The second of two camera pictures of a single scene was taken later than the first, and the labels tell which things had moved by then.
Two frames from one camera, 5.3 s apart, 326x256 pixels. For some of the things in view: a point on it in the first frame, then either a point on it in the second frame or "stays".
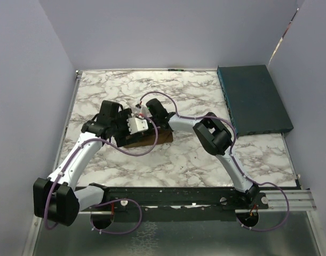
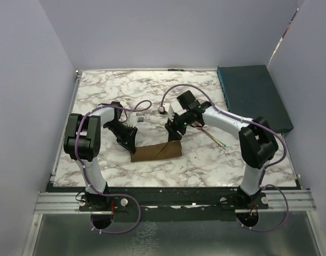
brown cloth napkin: x=143 y=139 to x=157 y=151
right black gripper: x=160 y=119 to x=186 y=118
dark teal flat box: x=255 y=105 stays
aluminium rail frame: x=299 y=199 stays
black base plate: x=178 y=204 stays
